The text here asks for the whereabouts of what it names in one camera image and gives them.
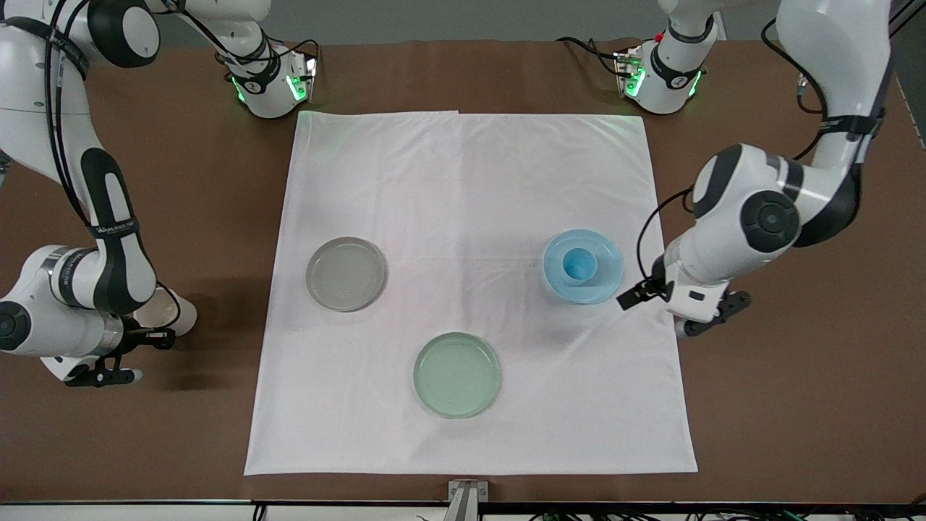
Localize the blue cup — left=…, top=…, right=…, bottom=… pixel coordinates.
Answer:
left=562, top=246, right=600, bottom=282

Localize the blue plate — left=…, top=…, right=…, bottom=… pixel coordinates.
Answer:
left=543, top=229, right=624, bottom=305

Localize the light green plate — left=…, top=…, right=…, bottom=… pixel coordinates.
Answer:
left=412, top=331, right=502, bottom=420

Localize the gray plate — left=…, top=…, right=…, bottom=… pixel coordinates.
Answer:
left=305, top=236, right=388, bottom=313

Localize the white cloth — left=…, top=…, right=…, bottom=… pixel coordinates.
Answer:
left=244, top=110, right=698, bottom=476

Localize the black diagonal rod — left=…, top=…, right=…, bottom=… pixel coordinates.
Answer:
left=888, top=0, right=926, bottom=38

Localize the black velcro strap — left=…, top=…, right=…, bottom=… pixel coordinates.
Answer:
left=87, top=216, right=140, bottom=240
left=820, top=111, right=888, bottom=139

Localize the aluminium mounting bracket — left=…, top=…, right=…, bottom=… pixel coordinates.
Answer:
left=443, top=479, right=490, bottom=521

